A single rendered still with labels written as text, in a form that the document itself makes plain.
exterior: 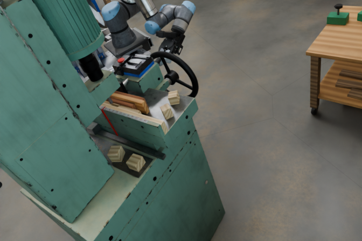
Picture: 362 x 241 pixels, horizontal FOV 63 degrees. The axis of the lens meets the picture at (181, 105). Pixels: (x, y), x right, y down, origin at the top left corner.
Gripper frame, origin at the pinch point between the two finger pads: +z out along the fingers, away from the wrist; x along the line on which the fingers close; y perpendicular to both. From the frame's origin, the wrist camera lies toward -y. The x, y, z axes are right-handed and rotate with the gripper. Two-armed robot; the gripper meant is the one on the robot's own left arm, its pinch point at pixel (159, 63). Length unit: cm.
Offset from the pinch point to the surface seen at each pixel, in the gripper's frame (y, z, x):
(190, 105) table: -18.3, 17.9, -39.5
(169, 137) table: -23, 32, -41
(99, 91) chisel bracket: -40, 27, -17
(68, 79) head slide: -55, 28, -21
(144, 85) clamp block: -20.2, 16.6, -16.3
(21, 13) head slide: -74, 18, -20
